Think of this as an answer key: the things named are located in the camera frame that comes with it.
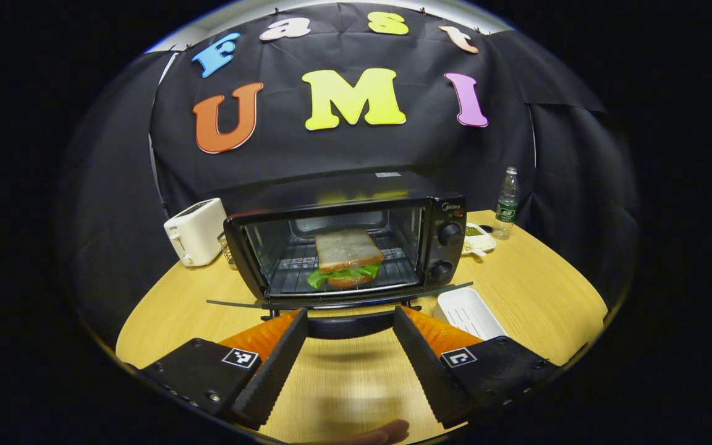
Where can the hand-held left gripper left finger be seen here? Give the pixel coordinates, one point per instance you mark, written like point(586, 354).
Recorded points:
point(269, 374)

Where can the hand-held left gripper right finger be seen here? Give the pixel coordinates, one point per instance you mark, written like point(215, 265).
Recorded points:
point(433, 377)

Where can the black electric oven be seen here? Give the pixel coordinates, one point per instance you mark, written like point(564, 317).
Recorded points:
point(444, 254)

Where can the sandwich with lettuce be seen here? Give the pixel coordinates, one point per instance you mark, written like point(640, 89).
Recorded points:
point(347, 250)

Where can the small white rectangular tray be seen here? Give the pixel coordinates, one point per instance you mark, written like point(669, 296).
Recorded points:
point(468, 312)

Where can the white divided dish with grains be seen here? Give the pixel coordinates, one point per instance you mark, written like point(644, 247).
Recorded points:
point(478, 242)

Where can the white toaster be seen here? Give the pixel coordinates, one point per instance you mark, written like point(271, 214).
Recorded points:
point(198, 233)

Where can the clear plastic water bottle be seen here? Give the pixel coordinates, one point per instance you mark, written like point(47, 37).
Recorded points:
point(506, 207)

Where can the black backdrop cloth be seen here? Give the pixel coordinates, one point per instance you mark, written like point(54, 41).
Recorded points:
point(331, 154)

